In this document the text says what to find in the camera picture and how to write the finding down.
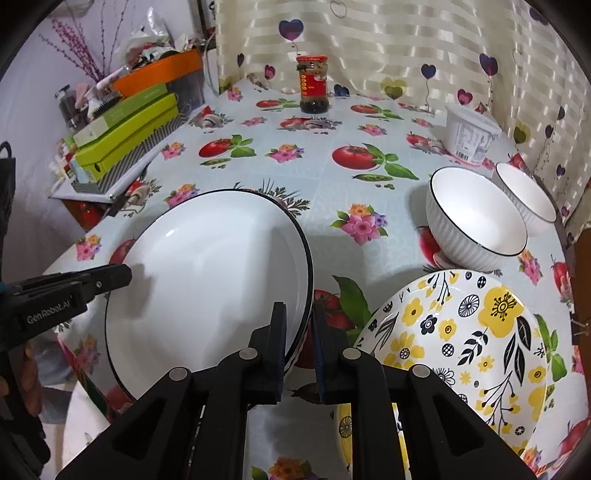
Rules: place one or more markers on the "white flat board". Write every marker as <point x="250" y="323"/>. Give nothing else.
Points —
<point x="138" y="174"/>

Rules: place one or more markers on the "red-lidded sauce jar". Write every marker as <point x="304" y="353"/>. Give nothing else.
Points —
<point x="314" y="85"/>

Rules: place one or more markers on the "pile of plastic packets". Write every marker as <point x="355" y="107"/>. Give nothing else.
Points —
<point x="152" y="41"/>

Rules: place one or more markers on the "fruit-print tablecloth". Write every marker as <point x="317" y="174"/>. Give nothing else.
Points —
<point x="323" y="184"/>

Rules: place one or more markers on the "pink flower branches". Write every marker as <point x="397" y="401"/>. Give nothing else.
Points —
<point x="78" y="46"/>

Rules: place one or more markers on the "white plastic tub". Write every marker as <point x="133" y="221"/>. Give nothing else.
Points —
<point x="468" y="134"/>

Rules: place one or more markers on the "black striped box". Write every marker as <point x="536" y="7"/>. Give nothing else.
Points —
<point x="189" y="99"/>

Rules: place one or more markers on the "white ribbed bowl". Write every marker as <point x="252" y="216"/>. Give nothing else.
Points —
<point x="475" y="217"/>
<point x="526" y="194"/>

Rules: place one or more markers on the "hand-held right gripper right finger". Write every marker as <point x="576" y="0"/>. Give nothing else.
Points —
<point x="318" y="350"/>

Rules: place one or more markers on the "pale green box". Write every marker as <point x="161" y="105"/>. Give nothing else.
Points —
<point x="124" y="113"/>

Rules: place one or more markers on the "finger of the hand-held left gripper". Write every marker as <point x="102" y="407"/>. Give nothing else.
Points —
<point x="111" y="277"/>

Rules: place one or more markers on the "lime green box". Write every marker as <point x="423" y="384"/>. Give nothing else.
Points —
<point x="129" y="134"/>

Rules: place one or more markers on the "orange box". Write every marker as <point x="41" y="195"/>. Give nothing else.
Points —
<point x="161" y="74"/>

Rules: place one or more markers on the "dark glass jar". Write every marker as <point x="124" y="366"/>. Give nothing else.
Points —
<point x="67" y="106"/>

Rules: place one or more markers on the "wooden wardrobe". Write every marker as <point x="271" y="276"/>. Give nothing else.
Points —
<point x="582" y="277"/>

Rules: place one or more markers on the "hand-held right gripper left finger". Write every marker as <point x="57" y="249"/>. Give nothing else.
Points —
<point x="279" y="350"/>

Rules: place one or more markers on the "cream heart-print curtain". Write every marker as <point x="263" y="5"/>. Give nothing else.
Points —
<point x="392" y="46"/>

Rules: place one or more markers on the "yellow floral plate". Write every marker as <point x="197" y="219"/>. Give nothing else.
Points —
<point x="461" y="350"/>

